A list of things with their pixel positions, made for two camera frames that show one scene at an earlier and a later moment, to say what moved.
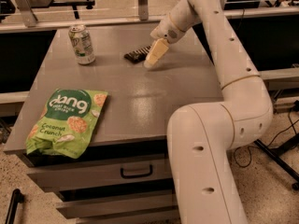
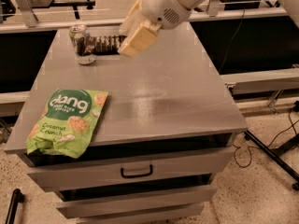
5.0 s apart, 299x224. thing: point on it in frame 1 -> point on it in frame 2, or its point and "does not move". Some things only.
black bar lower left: x=17 y=197 does not move
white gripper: x=163 y=29 -> x=161 y=4
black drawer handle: x=136 y=175 does not move
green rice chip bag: x=68 y=123 does not move
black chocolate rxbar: x=138 y=55 -> x=100 y=45
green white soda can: x=81 y=44 does not move
